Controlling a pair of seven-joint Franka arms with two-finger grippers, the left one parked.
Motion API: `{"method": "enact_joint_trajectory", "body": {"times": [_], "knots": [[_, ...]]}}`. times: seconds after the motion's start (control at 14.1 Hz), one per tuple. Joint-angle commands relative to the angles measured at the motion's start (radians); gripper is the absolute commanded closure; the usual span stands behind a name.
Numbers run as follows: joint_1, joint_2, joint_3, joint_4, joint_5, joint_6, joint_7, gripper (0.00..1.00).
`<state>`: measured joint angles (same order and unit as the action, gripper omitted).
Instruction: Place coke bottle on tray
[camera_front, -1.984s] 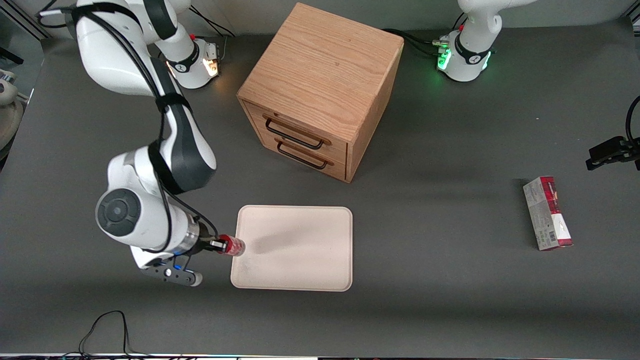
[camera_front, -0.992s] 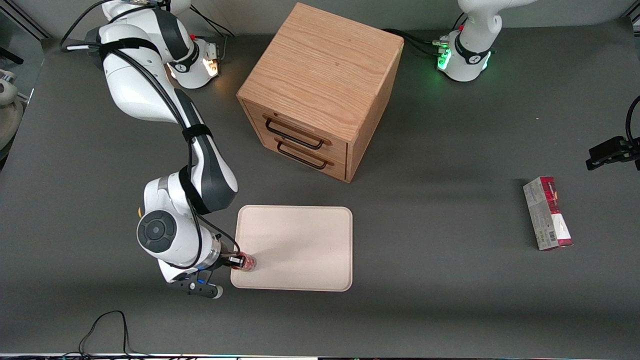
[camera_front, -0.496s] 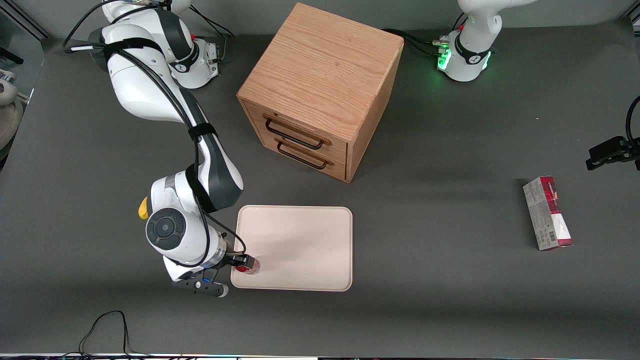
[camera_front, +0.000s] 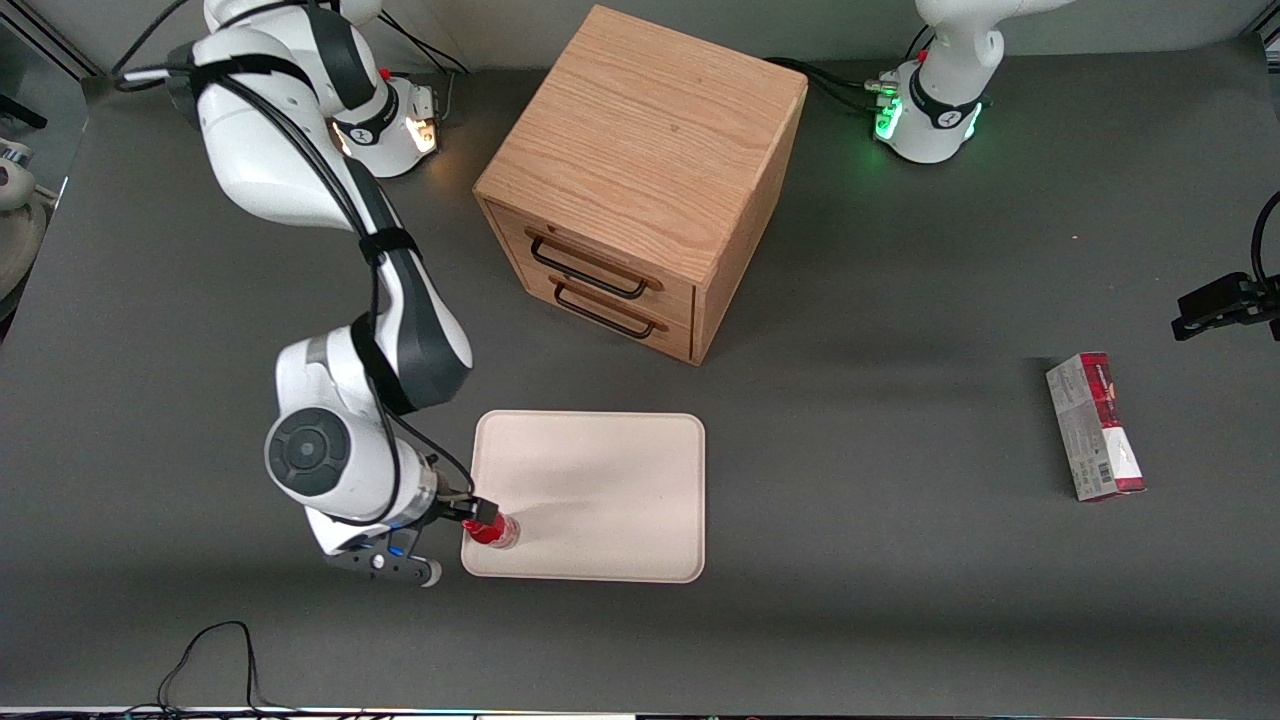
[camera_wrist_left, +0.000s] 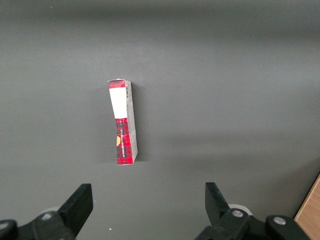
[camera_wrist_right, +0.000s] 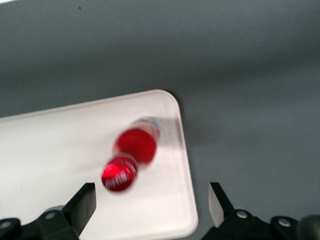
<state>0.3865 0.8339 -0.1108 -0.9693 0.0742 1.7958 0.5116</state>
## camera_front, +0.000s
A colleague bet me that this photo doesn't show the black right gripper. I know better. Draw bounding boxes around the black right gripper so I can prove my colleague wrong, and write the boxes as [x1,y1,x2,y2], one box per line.
[430,488,502,529]

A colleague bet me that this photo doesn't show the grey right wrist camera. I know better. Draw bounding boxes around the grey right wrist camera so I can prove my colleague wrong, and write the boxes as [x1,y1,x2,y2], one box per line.
[324,530,443,589]

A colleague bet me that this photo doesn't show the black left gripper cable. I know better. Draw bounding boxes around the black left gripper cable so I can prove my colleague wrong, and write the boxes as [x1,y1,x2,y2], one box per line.
[1251,190,1280,287]

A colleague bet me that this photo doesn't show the black cable along right arm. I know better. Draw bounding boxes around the black cable along right arm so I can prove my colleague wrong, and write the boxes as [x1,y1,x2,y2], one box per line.
[108,0,477,527]

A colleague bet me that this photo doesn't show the black drawer handle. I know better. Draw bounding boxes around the black drawer handle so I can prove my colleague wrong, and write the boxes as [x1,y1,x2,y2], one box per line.
[526,231,653,301]
[552,281,659,340]

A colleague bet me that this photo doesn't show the red and grey carton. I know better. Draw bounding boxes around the red and grey carton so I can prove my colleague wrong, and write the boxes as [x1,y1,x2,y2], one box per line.
[1045,351,1147,503]

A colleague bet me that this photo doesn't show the red coke bottle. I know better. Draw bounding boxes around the red coke bottle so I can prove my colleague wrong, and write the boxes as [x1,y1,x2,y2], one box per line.
[468,512,522,552]

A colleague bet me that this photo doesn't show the thin black looped cable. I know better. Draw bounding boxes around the thin black looped cable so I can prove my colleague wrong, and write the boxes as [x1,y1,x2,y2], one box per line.
[95,621,301,717]

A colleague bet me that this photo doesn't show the black left arm base cable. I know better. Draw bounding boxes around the black left arm base cable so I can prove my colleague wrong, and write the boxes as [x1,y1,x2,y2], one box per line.
[765,28,936,117]

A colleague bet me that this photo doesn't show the black right arm base cable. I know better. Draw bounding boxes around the black right arm base cable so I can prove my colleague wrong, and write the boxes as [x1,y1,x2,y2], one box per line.
[380,12,471,123]

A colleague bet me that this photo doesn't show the wooden drawer front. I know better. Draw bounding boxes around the wooden drawer front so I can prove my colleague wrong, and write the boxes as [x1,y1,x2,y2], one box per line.
[486,203,697,329]
[515,266,695,363]

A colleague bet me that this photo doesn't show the black arm base cable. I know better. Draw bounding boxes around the black arm base cable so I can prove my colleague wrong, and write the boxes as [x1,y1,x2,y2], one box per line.
[380,12,471,123]
[765,28,936,117]

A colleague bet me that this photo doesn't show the wooden drawer cabinet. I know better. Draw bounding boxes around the wooden drawer cabinet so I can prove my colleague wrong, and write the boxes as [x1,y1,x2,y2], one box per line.
[472,4,809,367]

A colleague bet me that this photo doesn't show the beige plastic tray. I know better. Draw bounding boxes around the beige plastic tray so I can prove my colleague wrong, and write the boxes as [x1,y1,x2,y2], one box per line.
[460,409,707,584]

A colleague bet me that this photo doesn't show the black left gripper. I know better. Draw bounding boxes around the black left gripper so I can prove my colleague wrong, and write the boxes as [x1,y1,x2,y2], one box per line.
[1171,272,1280,343]

